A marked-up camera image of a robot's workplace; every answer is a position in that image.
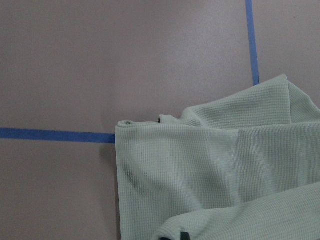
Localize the olive green long-sleeve shirt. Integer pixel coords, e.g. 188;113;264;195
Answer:
115;75;320;240

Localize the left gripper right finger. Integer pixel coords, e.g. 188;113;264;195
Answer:
180;232;191;240

